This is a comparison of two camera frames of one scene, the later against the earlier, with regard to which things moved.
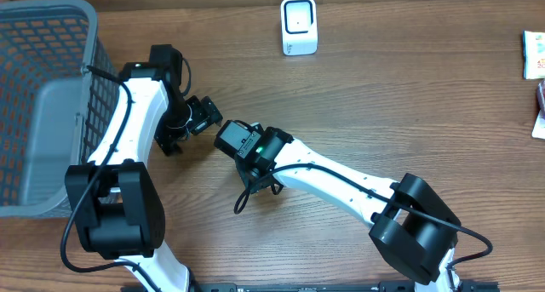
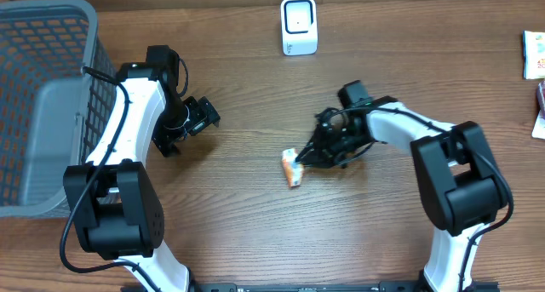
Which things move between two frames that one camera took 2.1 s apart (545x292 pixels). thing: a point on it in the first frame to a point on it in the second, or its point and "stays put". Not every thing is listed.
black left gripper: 205,111 stays put
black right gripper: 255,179 to 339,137
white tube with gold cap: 539,128 stays put
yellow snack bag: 533,54 stays put
